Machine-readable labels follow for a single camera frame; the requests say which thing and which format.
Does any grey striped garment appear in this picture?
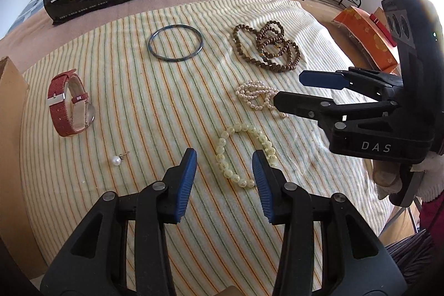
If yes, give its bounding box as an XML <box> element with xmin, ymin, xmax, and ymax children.
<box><xmin>384</xmin><ymin>228</ymin><xmax>444</xmax><ymax>284</ymax></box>

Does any pink pearl necklace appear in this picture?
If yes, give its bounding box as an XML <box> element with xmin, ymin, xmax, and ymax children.
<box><xmin>236</xmin><ymin>81</ymin><xmax>289</xmax><ymax>120</ymax></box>

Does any brown wooden bead necklace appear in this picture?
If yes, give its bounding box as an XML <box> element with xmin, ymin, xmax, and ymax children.
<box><xmin>232</xmin><ymin>20</ymin><xmax>302</xmax><ymax>74</ymax></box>

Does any pearl earring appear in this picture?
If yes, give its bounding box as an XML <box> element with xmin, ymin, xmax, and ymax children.
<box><xmin>111</xmin><ymin>152</ymin><xmax>130</xmax><ymax>166</ymax></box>

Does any striped yellow cloth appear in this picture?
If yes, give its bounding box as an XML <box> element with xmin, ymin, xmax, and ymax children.
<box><xmin>19</xmin><ymin>0</ymin><xmax>399</xmax><ymax>296</ymax></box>

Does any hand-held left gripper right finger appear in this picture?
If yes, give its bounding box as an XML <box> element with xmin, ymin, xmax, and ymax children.
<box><xmin>252</xmin><ymin>150</ymin><xmax>407</xmax><ymax>296</ymax></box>

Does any cardboard box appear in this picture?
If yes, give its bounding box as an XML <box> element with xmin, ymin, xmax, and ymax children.
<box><xmin>0</xmin><ymin>56</ymin><xmax>47</xmax><ymax>279</ymax></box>

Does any person's right hand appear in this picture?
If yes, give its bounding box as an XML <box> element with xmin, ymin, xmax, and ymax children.
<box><xmin>375</xmin><ymin>152</ymin><xmax>444</xmax><ymax>202</ymax></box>

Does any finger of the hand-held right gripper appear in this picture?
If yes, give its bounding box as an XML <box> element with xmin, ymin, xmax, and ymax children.
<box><xmin>273</xmin><ymin>91</ymin><xmax>399</xmax><ymax>130</ymax></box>
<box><xmin>299</xmin><ymin>67</ymin><xmax>406</xmax><ymax>99</ymax></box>

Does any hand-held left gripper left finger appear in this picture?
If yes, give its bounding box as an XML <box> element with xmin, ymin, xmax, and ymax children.
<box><xmin>40</xmin><ymin>148</ymin><xmax>198</xmax><ymax>296</ymax></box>

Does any cream bead bracelet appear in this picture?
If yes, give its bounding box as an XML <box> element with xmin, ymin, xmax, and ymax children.
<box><xmin>215</xmin><ymin>123</ymin><xmax>277</xmax><ymax>188</ymax></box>

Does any dark blue bangle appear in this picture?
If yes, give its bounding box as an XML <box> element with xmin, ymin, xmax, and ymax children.
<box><xmin>148</xmin><ymin>24</ymin><xmax>203</xmax><ymax>62</ymax></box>

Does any red strap wristwatch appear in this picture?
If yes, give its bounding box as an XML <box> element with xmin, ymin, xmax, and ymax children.
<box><xmin>47</xmin><ymin>69</ymin><xmax>96</xmax><ymax>137</ymax></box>

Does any orange patterned box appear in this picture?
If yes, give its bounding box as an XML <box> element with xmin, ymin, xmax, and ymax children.
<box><xmin>331</xmin><ymin>6</ymin><xmax>399</xmax><ymax>75</ymax></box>

